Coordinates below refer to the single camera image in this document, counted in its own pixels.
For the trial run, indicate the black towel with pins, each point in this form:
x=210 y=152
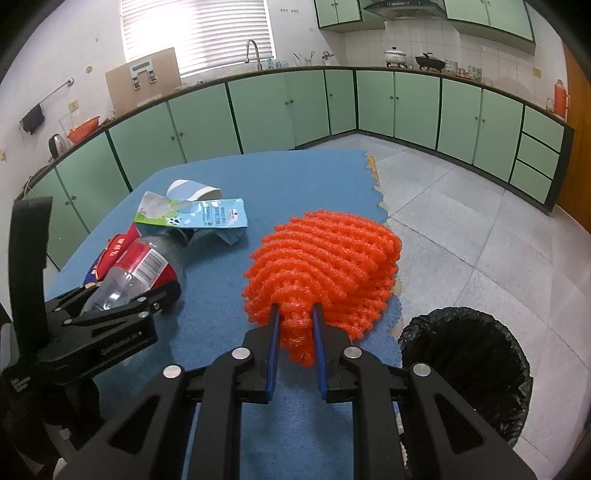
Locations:
x=32 y=119

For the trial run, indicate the beige scalloped table cloth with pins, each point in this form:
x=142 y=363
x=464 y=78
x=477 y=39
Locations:
x=376 y=177

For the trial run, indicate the brown wooden door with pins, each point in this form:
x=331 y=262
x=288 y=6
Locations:
x=577 y=115

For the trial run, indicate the green upper kitchen cabinets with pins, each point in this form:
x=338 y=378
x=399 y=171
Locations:
x=337 y=11

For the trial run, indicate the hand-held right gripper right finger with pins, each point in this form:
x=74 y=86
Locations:
x=321 y=350

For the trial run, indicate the red plastic basin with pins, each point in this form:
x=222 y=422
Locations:
x=84 y=129

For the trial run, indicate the green cabinet drawer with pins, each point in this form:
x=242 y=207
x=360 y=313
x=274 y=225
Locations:
x=544 y=127
x=538 y=154
x=532 y=181

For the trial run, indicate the steel kitchen faucet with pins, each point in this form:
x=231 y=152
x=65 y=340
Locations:
x=251 y=44

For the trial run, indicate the red blue snack packet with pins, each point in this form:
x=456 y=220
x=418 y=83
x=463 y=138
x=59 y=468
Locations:
x=111 y=251

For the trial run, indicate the utensil holder with chopsticks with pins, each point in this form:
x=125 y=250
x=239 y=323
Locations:
x=304 y=61

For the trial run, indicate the steel electric kettle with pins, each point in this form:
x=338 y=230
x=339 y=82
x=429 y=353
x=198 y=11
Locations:
x=57 y=146

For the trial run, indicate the white window blinds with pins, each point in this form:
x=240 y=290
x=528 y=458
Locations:
x=198 y=32

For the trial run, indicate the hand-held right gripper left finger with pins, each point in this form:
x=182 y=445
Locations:
x=273 y=350

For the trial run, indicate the green kitchen cabinets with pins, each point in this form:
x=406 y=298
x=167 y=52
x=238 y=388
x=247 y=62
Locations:
x=337 y=11
x=415 y=106

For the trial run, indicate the clear plastic bottle red label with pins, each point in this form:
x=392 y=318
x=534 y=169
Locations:
x=138 y=263

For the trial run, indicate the red thermos flask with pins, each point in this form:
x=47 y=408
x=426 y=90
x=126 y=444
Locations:
x=560 y=99

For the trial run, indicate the steel towel bar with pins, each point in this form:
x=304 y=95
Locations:
x=55 y=90

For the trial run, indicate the white lidded pot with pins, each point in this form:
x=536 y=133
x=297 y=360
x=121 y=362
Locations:
x=395 y=57

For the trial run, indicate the blue white green pouch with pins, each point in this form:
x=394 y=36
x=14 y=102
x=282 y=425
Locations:
x=207 y=214

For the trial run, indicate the white blue paper cup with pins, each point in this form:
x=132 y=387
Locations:
x=189 y=188

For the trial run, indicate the floral ceramic canister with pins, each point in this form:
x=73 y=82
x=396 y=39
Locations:
x=475 y=71

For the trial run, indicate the stack of bowls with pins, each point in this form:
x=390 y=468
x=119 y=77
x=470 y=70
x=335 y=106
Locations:
x=451 y=67

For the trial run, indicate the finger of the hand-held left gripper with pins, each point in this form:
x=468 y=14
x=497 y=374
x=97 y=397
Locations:
x=69 y=300
x=152 y=304

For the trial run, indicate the bin with black liner bag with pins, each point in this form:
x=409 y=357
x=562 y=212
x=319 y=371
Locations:
x=461 y=360

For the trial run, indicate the orange foam fruit net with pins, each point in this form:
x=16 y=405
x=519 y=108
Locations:
x=323 y=258

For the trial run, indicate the black range hood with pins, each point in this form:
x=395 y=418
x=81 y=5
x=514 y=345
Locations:
x=401 y=7

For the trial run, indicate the small plastic bottles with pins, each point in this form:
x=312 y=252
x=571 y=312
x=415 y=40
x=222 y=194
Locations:
x=274 y=63

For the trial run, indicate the green lower kitchen cabinets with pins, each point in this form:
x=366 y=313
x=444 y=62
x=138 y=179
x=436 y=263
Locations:
x=415 y=106

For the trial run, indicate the black wok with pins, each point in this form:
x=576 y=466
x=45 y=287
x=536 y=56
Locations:
x=429 y=61

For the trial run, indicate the blue tablecloth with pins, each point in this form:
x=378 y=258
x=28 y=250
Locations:
x=221 y=323

